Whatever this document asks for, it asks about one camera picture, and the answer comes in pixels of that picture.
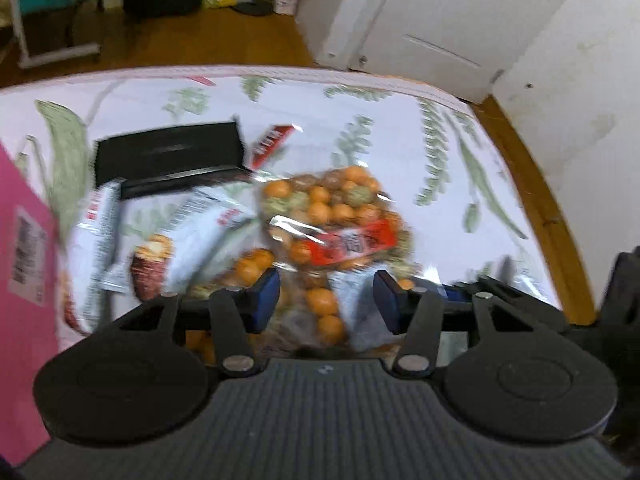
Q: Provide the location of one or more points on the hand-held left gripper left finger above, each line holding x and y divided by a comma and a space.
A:
266, 297

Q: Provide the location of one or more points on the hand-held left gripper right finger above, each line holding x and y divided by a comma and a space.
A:
387, 302

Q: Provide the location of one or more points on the clear bag of mixed crackers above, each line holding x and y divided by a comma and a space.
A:
322, 305

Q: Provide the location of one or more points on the pink cardboard box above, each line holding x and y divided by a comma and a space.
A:
25, 310

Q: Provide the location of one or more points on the white snack bar packet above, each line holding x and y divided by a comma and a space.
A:
200, 240
95, 250

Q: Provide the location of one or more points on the clear cracker tray red label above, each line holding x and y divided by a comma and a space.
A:
340, 220

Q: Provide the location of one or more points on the red snack packet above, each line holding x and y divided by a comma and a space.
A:
270, 145

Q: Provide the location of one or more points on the flat black box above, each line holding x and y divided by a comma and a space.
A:
170, 155

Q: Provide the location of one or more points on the floral bedsheet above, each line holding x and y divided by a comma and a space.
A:
350, 105

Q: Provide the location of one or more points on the black round stand base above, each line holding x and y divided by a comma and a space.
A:
257, 9

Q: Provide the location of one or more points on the white door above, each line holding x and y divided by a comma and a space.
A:
440, 15

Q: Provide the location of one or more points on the white frame with teal fabric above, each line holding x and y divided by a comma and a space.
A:
55, 52

